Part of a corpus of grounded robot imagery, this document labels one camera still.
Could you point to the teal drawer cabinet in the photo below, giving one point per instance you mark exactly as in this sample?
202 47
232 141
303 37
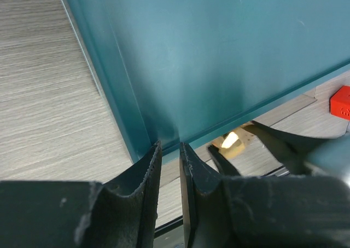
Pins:
191 70

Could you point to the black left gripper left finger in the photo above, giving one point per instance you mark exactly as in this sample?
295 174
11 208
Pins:
119 213

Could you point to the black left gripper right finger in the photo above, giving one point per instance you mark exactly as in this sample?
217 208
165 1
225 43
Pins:
267 211

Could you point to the orange cube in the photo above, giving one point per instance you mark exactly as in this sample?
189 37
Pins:
340 103

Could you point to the clear acrylic drawer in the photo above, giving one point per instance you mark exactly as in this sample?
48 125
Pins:
302 116

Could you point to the gold round compact jar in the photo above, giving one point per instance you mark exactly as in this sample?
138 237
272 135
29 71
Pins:
234 143

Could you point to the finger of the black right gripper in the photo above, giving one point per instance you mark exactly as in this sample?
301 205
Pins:
223 165
303 155

